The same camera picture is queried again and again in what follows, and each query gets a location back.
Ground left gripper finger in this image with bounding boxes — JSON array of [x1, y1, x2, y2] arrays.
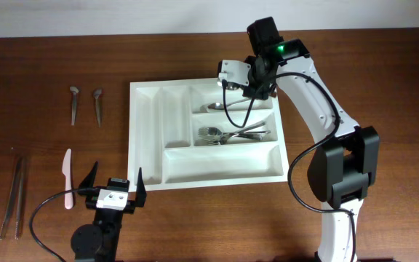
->
[[135, 167, 147, 207], [79, 161, 98, 189]]

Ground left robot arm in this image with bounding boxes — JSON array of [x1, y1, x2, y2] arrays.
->
[[71, 162, 147, 262]]

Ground small steel spoon right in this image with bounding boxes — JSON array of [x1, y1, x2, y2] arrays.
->
[[93, 88, 103, 127]]

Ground steel tongs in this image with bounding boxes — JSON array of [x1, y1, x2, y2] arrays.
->
[[0, 156, 25, 240]]

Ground small steel spoon left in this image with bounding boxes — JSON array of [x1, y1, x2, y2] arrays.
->
[[69, 86, 79, 126]]

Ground steel fork dark handle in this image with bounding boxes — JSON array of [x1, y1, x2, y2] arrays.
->
[[198, 127, 271, 137]]

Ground pink plastic knife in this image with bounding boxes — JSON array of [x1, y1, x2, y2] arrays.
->
[[62, 148, 74, 210]]

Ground white plastic cutlery tray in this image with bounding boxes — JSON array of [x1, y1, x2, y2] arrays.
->
[[127, 78, 289, 192]]

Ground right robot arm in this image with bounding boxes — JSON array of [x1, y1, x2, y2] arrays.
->
[[244, 17, 380, 261]]

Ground small steel spoon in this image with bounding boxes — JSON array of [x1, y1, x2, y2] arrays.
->
[[93, 88, 103, 127], [69, 86, 79, 126]]

